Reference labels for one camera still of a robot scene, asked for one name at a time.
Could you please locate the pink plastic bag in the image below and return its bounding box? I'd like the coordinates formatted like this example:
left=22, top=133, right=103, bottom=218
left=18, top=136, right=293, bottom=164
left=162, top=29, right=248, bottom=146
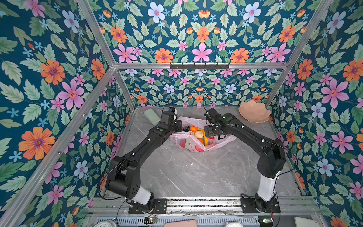
left=170, top=117, right=236, bottom=152

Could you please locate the pink scalloped bowl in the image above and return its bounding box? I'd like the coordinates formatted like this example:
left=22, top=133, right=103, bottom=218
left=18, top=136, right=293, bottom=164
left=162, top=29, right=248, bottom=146
left=238, top=100, right=271, bottom=123

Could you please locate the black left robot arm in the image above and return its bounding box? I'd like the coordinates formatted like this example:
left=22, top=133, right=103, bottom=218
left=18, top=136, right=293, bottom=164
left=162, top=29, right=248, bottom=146
left=105, top=107, right=182, bottom=213

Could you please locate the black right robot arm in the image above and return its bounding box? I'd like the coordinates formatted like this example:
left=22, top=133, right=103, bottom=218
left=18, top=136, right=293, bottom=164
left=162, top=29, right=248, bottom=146
left=204, top=108, right=286, bottom=213

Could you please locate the fake yellow banana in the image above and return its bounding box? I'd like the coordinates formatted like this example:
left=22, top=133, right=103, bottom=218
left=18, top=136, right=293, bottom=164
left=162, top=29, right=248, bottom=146
left=198, top=128, right=209, bottom=146

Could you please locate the fake beige garlic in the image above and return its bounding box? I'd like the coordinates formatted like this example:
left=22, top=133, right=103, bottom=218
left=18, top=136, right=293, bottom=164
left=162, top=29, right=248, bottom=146
left=194, top=130, right=204, bottom=139

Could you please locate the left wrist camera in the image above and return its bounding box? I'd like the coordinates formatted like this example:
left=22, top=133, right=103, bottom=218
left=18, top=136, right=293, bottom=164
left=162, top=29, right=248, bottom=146
left=168, top=107, right=177, bottom=114

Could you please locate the black hook rail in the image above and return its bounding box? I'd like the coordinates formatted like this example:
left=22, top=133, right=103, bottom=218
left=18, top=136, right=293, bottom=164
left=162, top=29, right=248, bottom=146
left=169, top=62, right=230, bottom=71

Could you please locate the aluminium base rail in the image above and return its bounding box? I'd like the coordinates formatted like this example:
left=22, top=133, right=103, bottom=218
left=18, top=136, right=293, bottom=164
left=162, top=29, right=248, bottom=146
left=86, top=196, right=322, bottom=218

